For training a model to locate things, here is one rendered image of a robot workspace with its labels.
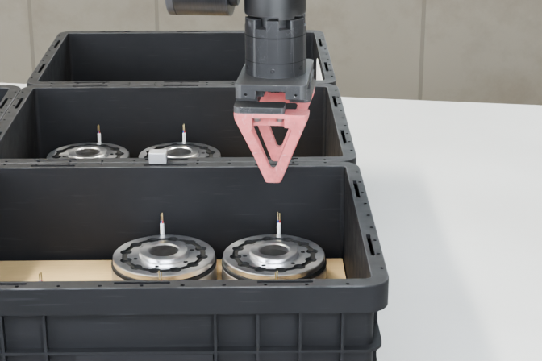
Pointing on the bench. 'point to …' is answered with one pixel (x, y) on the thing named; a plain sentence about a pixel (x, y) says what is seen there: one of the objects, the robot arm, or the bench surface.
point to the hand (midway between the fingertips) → (276, 163)
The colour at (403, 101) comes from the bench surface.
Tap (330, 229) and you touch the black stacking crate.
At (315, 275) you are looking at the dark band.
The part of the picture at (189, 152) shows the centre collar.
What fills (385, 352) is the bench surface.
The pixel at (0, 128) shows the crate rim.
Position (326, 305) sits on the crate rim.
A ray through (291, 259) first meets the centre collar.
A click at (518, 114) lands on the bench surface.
